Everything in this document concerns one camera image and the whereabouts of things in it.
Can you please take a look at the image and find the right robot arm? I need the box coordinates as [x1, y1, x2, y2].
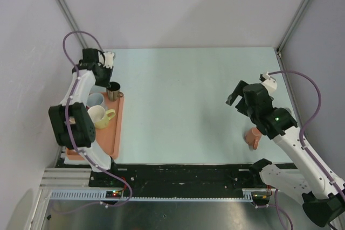
[226, 79, 344, 227]

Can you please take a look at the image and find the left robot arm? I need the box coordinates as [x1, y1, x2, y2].
[49, 48, 120, 186]

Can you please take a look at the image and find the yellow mug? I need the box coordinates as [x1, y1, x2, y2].
[87, 106, 116, 129]

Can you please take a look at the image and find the right aluminium frame post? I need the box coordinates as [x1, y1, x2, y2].
[276, 0, 312, 53]

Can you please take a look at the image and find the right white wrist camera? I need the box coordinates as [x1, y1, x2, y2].
[259, 72, 278, 96]

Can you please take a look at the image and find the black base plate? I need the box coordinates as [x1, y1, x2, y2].
[86, 164, 266, 199]

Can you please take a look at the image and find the small salmon mug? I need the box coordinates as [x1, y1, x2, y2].
[244, 127, 262, 150]

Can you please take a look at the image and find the salmon plastic tray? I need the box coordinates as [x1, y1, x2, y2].
[64, 91, 125, 162]

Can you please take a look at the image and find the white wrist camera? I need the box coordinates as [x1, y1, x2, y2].
[259, 72, 278, 96]
[103, 52, 115, 68]

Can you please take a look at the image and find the aluminium frame post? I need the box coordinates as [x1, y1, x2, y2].
[40, 0, 92, 58]
[276, 0, 312, 53]

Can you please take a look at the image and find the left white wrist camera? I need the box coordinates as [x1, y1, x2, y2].
[103, 52, 115, 68]

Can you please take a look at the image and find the dark brown mug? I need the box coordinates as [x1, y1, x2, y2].
[106, 82, 123, 102]

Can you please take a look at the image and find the left aluminium frame post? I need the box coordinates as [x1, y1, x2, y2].
[40, 0, 92, 58]

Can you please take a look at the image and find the white cable duct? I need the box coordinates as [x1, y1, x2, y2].
[50, 190, 253, 203]

